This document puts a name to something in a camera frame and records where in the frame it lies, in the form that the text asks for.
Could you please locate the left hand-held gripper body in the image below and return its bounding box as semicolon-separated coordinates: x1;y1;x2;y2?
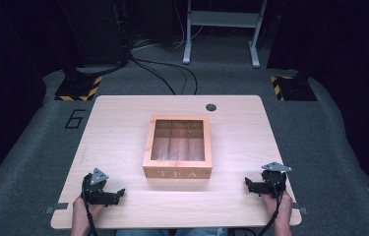
81;167;121;207

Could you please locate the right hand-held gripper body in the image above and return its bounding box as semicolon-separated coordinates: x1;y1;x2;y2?
252;161;293;200

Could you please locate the person's right hand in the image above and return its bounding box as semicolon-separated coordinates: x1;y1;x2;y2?
262;190;294;220

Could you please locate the person's left hand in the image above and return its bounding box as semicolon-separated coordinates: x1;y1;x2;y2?
72;196;105;227

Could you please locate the grey tape strip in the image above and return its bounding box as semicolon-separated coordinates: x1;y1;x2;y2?
43;202;70;215
291;202;309;215

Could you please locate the wooden tea box glass lid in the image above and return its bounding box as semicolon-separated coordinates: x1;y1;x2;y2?
142;114;214;180

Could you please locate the black base yellow striped edge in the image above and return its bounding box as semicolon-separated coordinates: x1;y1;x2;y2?
270;75;318;102
54;74;103;102

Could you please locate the white metal stand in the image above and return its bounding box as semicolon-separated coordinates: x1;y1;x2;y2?
182;0;269;69

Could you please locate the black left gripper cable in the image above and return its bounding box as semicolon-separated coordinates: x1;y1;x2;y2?
81;176;99;236

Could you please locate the black floor cable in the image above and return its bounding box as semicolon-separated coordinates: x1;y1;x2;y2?
129;56;177;96
132;57;200;96

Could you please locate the white floor cable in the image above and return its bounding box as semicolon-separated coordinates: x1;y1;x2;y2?
131;0;206;52

